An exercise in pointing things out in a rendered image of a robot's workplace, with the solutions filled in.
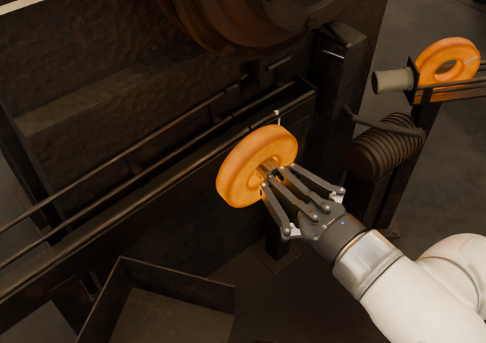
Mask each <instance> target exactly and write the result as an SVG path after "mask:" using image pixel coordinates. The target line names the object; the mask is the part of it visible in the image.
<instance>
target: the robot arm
mask: <svg viewBox="0 0 486 343"><path fill-rule="evenodd" d="M253 173H254V174H255V175H256V176H257V177H258V178H259V179H260V180H261V181H262V182H261V183H260V189H259V195H260V197H261V198H262V200H263V202H264V204H265V205H266V207H267V209H268V210H269V212H270V214H271V216H272V217H273V219H274V220H275V222H276V223H277V225H278V227H279V229H280V231H281V239H282V241H283V242H288V241H289V240H290V239H294V238H301V240H302V241H304V242H307V243H309V244H311V246H313V247H314V249H315V250H316V251H317V253H318V254H319V255H320V256H321V257H322V258H323V259H324V260H325V261H326V262H327V263H328V264H329V265H330V266H332V267H333V275H334V276H335V277H336V278H337V279H338V280H339V281H340V282H341V283H342V284H343V285H344V286H345V287H346V288H347V289H348V290H349V291H350V292H351V293H352V295H353V297H354V298H355V299H356V300H358V301H359V302H360V303H361V304H362V305H363V307H364V308H365V310H366V311H367V312H368V313H369V315H370V317H371V319H372V322H373V323H374V324H375V325H376V326H377V327H378V328H379V330H380V331H381V332H382V333H383V334H384V336H385V337H386V338H387V339H388V340H389V341H390V342H391V343H486V324H485V322H484V321H483V320H486V237H484V236H482V235H478V234H470V233H466V234H455V235H453V236H450V237H447V238H445V239H444V240H441V241H439V242H438V243H436V244H435V245H433V246H432V247H430V248H429V249H428V250H426V251H425V252H424V253H423V254H422V255H421V256H420V257H419V258H418V259H417V261H414V262H413V261H411V260H410V259H408V258H407V257H406V256H405V255H404V254H403V253H402V252H401V251H400V250H399V249H397V248H396V247H395V246H393V245H392V244H391V243H390V242H389V241H388V240H387V239H386V238H384V236H383V235H382V234H380V233H379V232H378V231H377V230H370V231H368V229H367V228H366V227H365V226H364V225H363V224H362V223H361V222H360V221H358V220H357V219H356V218H355V217H354V216H353V215H351V214H350V213H347V212H346V210H345V208H344V206H343V205H342V204H341V203H342V200H343V198H344V194H345V192H346V190H345V189H344V188H343V187H339V186H335V185H332V184H330V183H328V182H326V181H325V180H323V179H321V178H319V177H318V176H316V175H314V174H313V173H311V172H309V171H307V170H306V169H304V168H302V167H301V166H299V165H297V164H295V163H293V162H291V163H290V164H289V165H288V166H282V165H280V164H279V163H278V162H277V161H276V160H274V158H273V157H272V158H269V159H267V160H265V161H264V162H262V163H261V164H260V165H259V166H258V167H257V168H256V170H254V171H253ZM276 176H277V177H276ZM281 183H282V184H284V185H285V186H286V187H287V188H288V189H289V190H290V191H291V192H292V193H293V194H294V195H295V196H296V197H295V196H294V195H293V194H292V193H291V192H290V191H289V190H288V189H287V188H286V187H285V186H284V185H282V184H281ZM308 188H310V189H311V190H313V191H314V192H313V191H310V190H309V189H308ZM315 192H316V193H317V194H319V195H321V196H323V197H324V198H327V199H329V200H326V199H322V198H321V197H319V196H318V195H317V194H316V193H315ZM276 197H277V198H278V199H279V200H280V201H281V202H282V203H283V204H284V205H285V206H286V207H287V208H288V209H289V210H290V211H291V212H292V215H293V216H294V218H295V219H296V220H297V224H298V229H297V228H296V227H295V226H294V224H293V223H290V222H289V218H288V216H287V215H286V213H285V212H284V210H283V209H282V207H281V205H280V204H279V202H278V201H277V199H276Z"/></svg>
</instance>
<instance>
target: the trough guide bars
mask: <svg viewBox="0 0 486 343"><path fill-rule="evenodd" d="M481 65H486V60H483V61H480V66H481ZM454 66H455V64H449V65H444V66H439V67H438V68H437V69H436V71H441V70H447V69H452V68H453V67H454ZM477 71H478V72H481V71H486V66H484V67H479V69H478V70H477ZM476 82H485V83H479V84H473V85H465V84H471V83H476ZM454 85H462V86H456V87H450V88H441V87H448V86H454ZM433 88H439V89H433ZM478 88H486V77H478V78H472V79H466V80H455V81H449V82H438V83H433V84H426V85H418V86H417V90H423V91H417V92H416V95H415V96H422V98H421V101H420V103H421V104H420V106H425V105H429V104H430V99H431V95H432V94H437V93H448V92H454V91H460V90H471V89H478Z"/></svg>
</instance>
